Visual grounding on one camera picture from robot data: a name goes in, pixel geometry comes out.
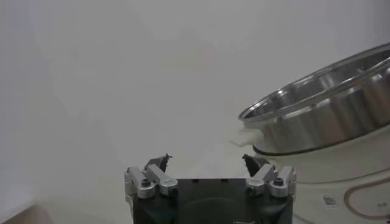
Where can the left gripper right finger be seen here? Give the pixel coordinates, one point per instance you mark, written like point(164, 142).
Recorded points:
point(262, 178)

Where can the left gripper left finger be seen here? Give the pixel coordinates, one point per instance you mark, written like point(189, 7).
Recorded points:
point(161, 179)

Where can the stainless steel steamer basket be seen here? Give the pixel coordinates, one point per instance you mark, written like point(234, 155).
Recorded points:
point(320, 121)

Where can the white electric cooker base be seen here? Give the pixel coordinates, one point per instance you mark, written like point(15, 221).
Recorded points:
point(320, 182)

